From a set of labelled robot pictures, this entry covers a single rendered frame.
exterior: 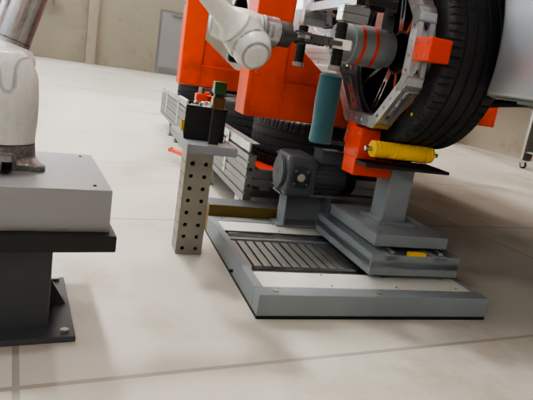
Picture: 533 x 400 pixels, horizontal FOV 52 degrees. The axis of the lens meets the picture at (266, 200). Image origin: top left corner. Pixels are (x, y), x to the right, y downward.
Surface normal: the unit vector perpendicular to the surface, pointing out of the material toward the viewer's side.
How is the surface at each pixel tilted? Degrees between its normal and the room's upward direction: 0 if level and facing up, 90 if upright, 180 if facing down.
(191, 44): 90
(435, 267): 90
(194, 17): 90
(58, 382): 0
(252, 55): 116
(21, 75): 71
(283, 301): 90
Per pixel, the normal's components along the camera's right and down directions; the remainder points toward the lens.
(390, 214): 0.29, 0.26
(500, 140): -0.90, -0.04
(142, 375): 0.15, -0.96
